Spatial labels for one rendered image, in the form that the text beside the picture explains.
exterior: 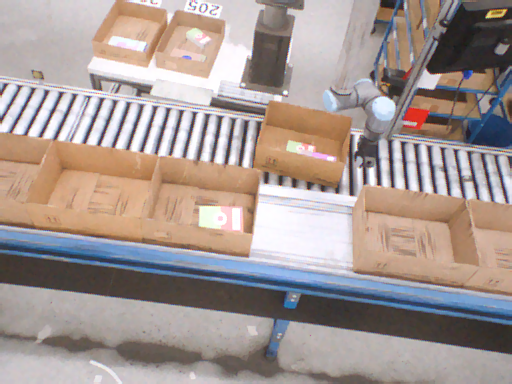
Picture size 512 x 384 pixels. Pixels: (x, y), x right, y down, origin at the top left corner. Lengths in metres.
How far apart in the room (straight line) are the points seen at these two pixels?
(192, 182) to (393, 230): 0.82
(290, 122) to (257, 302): 0.88
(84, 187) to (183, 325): 0.99
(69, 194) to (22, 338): 0.98
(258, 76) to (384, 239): 1.10
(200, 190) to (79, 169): 0.49
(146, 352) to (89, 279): 0.65
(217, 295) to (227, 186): 0.45
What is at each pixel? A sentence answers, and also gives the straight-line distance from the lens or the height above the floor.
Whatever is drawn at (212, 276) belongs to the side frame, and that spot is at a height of 0.80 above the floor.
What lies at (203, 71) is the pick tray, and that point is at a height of 0.79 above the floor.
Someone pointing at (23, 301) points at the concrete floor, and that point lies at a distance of 2.85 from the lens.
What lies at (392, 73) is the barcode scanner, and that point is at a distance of 2.34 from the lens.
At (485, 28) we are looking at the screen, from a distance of 2.05.
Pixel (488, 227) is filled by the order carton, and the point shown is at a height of 0.89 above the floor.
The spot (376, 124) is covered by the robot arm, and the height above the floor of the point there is 1.11.
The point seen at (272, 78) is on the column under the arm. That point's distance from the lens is 2.58.
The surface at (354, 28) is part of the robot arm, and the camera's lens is 1.86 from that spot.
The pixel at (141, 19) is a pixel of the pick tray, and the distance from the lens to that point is 3.01.
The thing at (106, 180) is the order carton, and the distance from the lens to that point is 2.04.
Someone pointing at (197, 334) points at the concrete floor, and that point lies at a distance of 2.64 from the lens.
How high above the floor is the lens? 2.48
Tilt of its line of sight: 53 degrees down
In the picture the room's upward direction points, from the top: 9 degrees clockwise
